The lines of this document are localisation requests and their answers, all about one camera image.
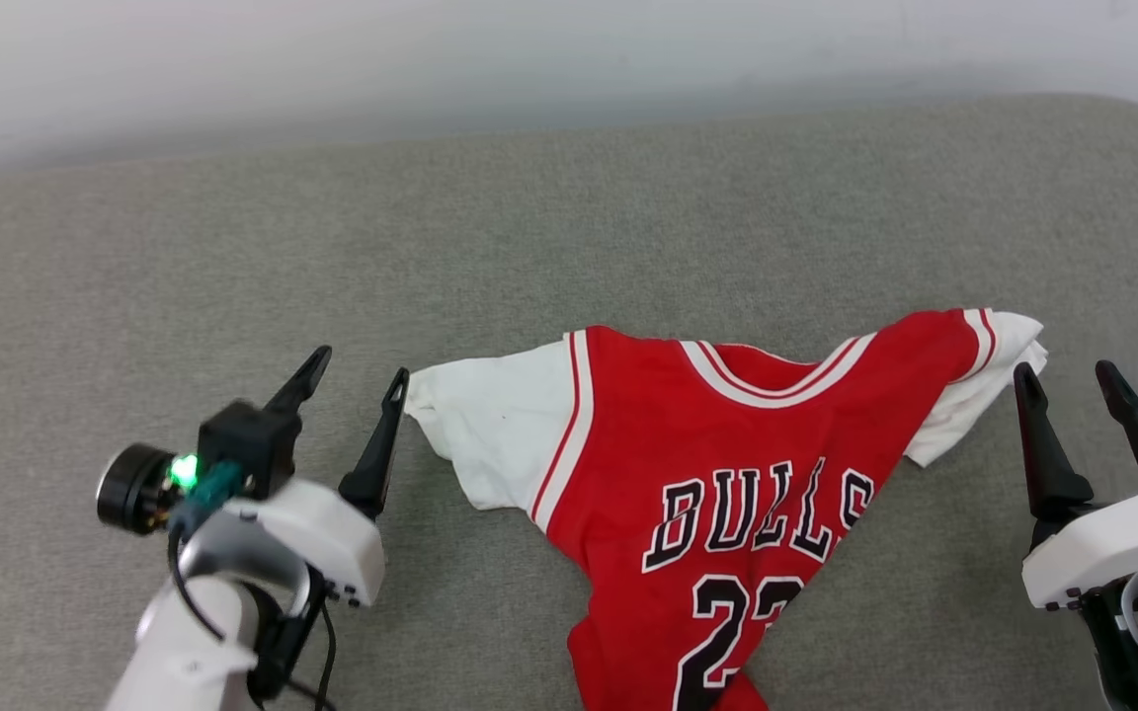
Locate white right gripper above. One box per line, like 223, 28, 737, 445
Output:
1013, 360, 1138, 611

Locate red Bulls basketball jersey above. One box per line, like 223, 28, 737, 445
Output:
404, 308, 1049, 711

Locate teal cable connector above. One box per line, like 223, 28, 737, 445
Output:
182, 459, 246, 536

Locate grey fabric sofa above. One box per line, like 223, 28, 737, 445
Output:
0, 94, 1138, 711

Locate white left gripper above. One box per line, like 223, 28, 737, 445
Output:
177, 345, 411, 609

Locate thin black cable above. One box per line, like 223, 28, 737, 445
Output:
167, 513, 338, 711

